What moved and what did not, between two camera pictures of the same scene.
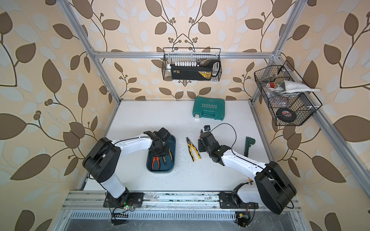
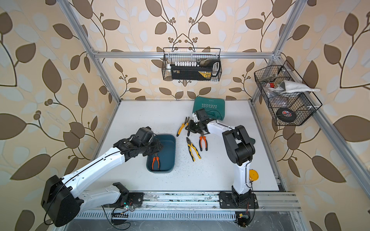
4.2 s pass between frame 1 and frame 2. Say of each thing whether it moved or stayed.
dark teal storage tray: stayed
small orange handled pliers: stayed
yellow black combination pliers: stayed
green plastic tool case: stayed
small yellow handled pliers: moved
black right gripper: moved
